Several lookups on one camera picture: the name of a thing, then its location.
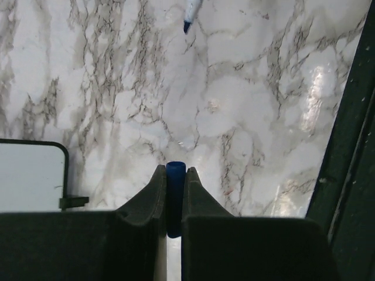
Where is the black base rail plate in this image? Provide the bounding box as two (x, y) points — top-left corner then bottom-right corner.
(306, 8), (374, 280)

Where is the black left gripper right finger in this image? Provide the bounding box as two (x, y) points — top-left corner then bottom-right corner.
(182, 168), (340, 280)

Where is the black framed whiteboard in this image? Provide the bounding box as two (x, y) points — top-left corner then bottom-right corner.
(1, 138), (89, 213)

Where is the blue marker cap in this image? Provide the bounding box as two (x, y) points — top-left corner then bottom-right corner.
(166, 161), (186, 238)

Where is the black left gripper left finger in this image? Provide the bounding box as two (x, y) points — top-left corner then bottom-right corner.
(1, 165), (167, 280)

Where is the white whiteboard marker pen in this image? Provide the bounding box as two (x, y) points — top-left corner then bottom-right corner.
(183, 0), (203, 34)

